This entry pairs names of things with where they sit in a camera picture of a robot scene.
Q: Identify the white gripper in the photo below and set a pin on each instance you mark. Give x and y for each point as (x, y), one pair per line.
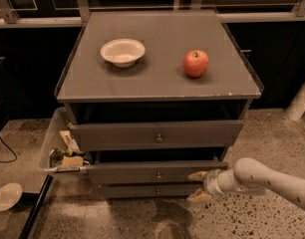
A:
(211, 182)

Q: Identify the grey drawer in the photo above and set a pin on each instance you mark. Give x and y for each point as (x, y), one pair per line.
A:
(156, 135)
(153, 165)
(149, 191)

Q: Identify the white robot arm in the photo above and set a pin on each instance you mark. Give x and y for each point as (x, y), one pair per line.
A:
(248, 176)

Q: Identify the grey bottom drawer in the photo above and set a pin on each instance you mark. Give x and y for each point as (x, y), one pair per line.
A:
(149, 191)

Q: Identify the grey top drawer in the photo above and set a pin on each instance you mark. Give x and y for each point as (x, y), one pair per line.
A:
(156, 135)

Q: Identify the yellow item in bin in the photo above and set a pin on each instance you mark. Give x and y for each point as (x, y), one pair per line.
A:
(72, 161)

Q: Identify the red apple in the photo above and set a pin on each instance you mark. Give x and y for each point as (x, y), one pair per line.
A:
(195, 63)

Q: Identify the white pole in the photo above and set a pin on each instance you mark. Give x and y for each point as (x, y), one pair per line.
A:
(296, 108)

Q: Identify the clear plastic bin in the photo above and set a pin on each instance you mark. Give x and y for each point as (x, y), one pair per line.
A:
(58, 142)

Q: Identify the white bowl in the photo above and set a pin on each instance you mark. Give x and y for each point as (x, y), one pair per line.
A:
(122, 53)

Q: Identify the white plate on floor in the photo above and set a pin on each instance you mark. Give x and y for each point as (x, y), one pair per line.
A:
(10, 194)

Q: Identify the metal railing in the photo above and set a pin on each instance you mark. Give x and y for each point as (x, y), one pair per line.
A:
(45, 13)

